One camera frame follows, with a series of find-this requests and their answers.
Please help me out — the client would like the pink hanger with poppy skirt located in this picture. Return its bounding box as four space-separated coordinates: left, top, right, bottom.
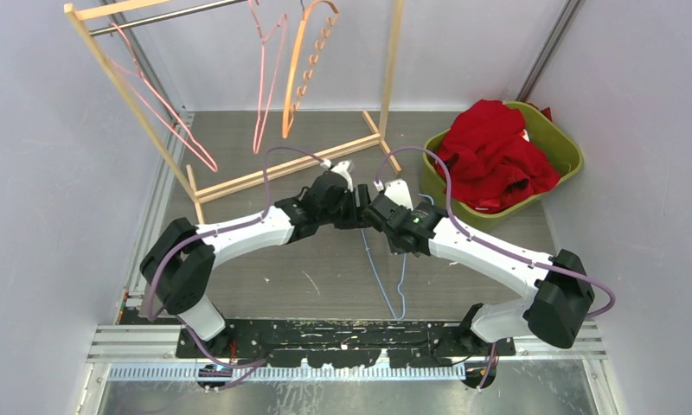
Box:
247 0 289 155

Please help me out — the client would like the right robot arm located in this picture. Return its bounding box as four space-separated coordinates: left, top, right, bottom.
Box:
362 193 595 355

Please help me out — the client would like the red garment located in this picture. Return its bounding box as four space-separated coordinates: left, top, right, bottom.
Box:
436 99 561 214

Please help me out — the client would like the aluminium floor rail front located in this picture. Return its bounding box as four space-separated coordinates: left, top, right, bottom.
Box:
87 319 606 390

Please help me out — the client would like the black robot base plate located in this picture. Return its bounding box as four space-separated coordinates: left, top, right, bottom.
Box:
206 319 490 368

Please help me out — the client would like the blue wire hanger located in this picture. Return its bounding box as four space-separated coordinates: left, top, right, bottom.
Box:
360 193 436 322

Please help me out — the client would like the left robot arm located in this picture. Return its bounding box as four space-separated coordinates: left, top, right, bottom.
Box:
139 170 371 357

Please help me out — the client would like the crumpled red cloth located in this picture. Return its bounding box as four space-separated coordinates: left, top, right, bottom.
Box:
540 107 553 122

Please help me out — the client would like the metal clothes rail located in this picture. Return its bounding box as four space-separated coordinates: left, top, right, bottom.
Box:
64 0 242 29

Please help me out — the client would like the pink wire hanger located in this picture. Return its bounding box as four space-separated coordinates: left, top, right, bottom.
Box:
107 22 220 174

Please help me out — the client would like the aluminium corner rail right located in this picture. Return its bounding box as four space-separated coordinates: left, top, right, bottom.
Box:
516 0 586 102

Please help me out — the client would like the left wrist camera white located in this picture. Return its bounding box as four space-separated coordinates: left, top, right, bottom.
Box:
319 158 354 191

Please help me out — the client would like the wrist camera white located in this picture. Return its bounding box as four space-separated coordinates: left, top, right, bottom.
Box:
374 179 414 209
319 158 354 191

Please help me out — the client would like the wooden clothes rack frame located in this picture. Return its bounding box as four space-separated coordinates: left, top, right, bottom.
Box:
64 1 404 222

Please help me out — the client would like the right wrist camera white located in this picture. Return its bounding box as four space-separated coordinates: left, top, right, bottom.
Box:
374 179 414 209

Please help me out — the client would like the wooden hanger with metal hook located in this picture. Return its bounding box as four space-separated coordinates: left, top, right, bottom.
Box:
281 1 340 139

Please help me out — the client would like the green plastic laundry basket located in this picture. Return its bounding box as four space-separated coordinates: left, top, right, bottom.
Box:
420 101 583 228

